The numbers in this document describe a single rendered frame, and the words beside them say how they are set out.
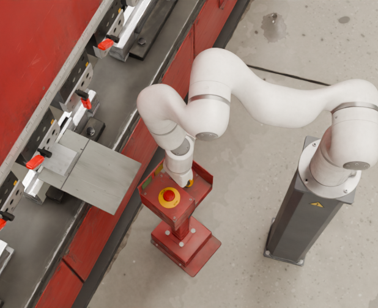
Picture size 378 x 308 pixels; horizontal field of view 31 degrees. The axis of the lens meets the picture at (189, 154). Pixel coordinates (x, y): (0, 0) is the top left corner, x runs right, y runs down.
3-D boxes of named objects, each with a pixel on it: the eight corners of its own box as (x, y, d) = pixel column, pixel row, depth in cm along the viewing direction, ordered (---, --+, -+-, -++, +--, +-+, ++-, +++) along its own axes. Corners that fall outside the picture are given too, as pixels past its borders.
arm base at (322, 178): (366, 148, 207) (381, 124, 190) (354, 206, 201) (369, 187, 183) (304, 132, 209) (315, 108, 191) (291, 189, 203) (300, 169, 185)
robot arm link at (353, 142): (363, 128, 189) (385, 91, 167) (364, 191, 183) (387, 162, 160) (320, 125, 190) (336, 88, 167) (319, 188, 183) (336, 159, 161)
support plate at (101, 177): (114, 216, 201) (114, 214, 200) (38, 179, 206) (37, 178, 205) (142, 164, 207) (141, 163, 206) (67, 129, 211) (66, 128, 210)
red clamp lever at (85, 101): (90, 111, 203) (85, 98, 194) (78, 106, 204) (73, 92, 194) (93, 106, 204) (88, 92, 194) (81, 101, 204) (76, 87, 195)
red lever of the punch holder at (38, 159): (33, 167, 179) (52, 151, 188) (21, 161, 180) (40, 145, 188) (32, 172, 180) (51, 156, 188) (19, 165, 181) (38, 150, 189)
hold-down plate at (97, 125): (61, 204, 215) (59, 201, 212) (46, 197, 216) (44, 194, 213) (106, 126, 224) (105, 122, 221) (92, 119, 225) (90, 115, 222)
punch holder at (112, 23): (102, 62, 206) (95, 33, 191) (78, 51, 208) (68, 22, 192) (125, 22, 211) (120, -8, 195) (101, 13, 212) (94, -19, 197)
